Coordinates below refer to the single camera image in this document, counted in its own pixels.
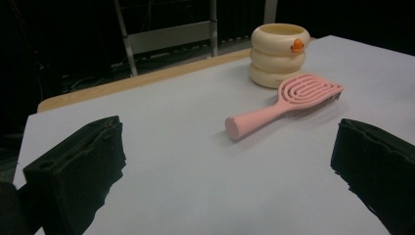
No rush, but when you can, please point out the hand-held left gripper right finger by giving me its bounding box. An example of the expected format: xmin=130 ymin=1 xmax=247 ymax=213
xmin=330 ymin=117 xmax=415 ymax=235

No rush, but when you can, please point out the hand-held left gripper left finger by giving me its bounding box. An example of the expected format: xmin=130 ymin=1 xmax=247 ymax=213
xmin=23 ymin=115 xmax=127 ymax=235

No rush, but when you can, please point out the pink hairbrush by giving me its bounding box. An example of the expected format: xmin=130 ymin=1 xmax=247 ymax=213
xmin=224 ymin=72 xmax=346 ymax=142

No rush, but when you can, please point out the white table mat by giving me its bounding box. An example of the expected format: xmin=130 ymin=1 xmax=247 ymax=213
xmin=13 ymin=34 xmax=415 ymax=235

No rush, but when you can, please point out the cream ringed holder with duck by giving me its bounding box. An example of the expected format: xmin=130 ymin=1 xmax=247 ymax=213
xmin=249 ymin=23 xmax=311 ymax=90

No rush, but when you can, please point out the grey metal stand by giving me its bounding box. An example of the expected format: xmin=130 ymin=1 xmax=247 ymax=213
xmin=112 ymin=0 xmax=219 ymax=77

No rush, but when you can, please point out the grey metal post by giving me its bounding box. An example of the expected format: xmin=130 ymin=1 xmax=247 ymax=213
xmin=263 ymin=0 xmax=279 ymax=24

